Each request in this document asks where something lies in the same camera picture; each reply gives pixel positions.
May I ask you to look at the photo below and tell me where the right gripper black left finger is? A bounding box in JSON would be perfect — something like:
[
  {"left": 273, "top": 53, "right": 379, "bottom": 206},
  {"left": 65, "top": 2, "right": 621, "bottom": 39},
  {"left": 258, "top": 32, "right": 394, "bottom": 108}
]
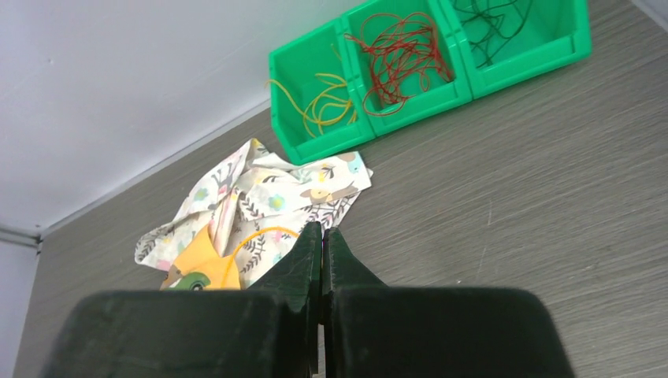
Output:
[{"left": 41, "top": 223, "right": 322, "bottom": 377}]

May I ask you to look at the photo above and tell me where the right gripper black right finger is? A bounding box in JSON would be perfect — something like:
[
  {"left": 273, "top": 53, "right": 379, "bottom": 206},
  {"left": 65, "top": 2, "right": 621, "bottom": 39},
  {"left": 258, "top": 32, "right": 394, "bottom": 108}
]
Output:
[{"left": 322, "top": 228, "right": 574, "bottom": 377}]

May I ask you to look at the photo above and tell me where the yellow snack bag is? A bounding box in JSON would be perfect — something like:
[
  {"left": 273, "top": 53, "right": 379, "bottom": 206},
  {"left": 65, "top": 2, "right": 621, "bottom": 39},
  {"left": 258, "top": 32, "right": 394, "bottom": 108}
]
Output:
[{"left": 160, "top": 226, "right": 241, "bottom": 291}]

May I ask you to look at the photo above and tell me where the white patterned cloth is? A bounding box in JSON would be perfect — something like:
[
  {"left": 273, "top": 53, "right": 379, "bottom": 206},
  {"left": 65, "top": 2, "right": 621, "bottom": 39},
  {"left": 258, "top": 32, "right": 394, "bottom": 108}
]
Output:
[{"left": 134, "top": 139, "right": 373, "bottom": 289}]

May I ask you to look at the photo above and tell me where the green three-compartment bin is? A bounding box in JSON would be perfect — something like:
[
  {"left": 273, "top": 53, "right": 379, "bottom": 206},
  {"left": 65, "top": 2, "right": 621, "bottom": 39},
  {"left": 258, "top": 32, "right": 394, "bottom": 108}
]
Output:
[{"left": 269, "top": 1, "right": 592, "bottom": 165}]

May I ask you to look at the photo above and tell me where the yellow wire bundle in bin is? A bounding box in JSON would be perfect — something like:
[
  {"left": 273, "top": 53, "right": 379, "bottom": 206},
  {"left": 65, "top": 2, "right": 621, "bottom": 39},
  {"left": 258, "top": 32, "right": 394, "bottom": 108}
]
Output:
[{"left": 265, "top": 44, "right": 358, "bottom": 139}]

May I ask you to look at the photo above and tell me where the red wire bundle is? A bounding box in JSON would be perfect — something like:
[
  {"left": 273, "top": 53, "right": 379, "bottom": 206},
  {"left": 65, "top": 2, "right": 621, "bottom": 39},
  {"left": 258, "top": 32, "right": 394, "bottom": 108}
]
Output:
[{"left": 344, "top": 12, "right": 455, "bottom": 117}]

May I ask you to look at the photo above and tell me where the dark green wire bundle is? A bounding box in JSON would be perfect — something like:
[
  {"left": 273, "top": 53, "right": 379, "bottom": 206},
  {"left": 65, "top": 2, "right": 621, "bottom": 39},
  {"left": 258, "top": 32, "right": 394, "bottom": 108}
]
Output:
[{"left": 451, "top": 0, "right": 533, "bottom": 69}]

